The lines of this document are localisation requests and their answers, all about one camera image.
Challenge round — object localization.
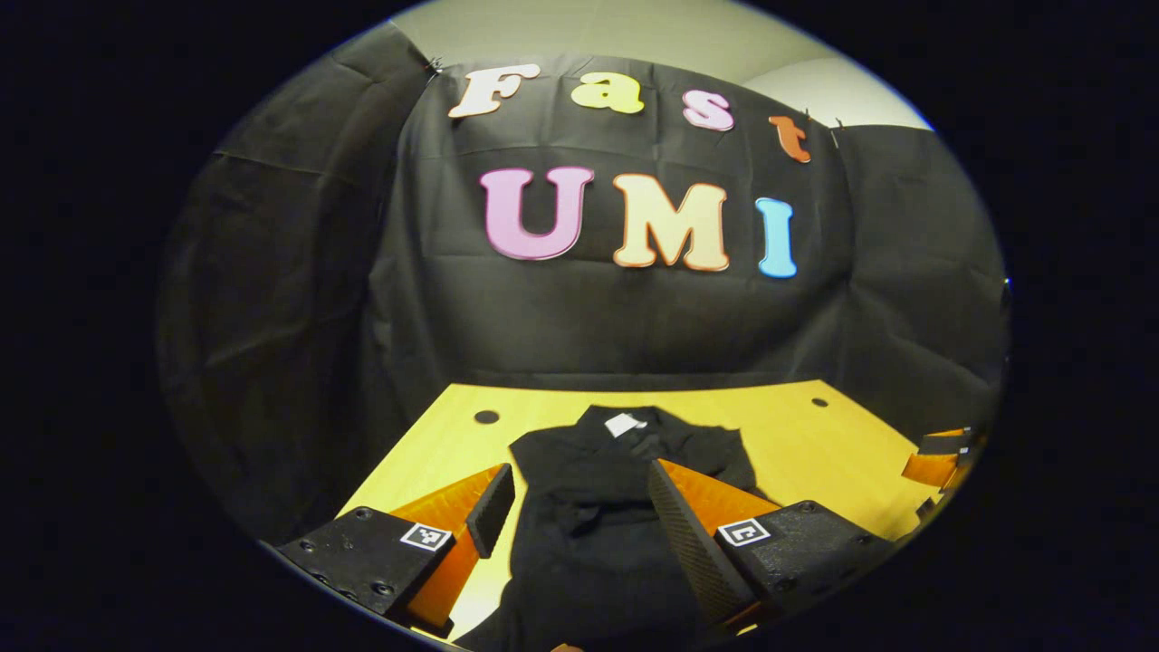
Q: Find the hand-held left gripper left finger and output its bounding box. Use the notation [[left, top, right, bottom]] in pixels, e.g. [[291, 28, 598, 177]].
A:
[[276, 462, 517, 635]]

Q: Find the black backdrop cloth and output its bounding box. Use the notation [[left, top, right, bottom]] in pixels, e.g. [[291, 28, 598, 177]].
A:
[[154, 23, 1011, 544]]

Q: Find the black garment with white tag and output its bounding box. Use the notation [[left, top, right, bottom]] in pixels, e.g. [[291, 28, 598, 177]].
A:
[[453, 405, 761, 651]]

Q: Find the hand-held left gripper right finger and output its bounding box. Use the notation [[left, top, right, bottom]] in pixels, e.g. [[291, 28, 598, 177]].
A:
[[647, 457, 897, 635]]

